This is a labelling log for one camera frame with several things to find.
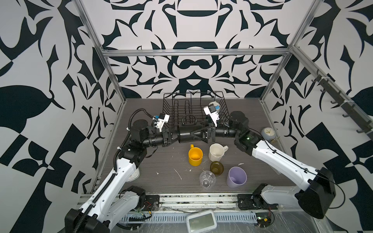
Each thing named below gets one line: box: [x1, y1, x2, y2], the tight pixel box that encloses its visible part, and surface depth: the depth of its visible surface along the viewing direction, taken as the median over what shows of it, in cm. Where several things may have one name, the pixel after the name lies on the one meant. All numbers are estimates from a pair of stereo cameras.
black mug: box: [177, 114, 203, 144], surface depth 61 cm
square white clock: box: [126, 167, 141, 183], surface depth 81 cm
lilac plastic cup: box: [226, 166, 248, 189], surface depth 75 cm
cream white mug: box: [208, 143, 229, 163], surface depth 85 cm
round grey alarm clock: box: [260, 127, 277, 142], surface depth 98 cm
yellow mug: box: [188, 144, 204, 167], surface depth 87 cm
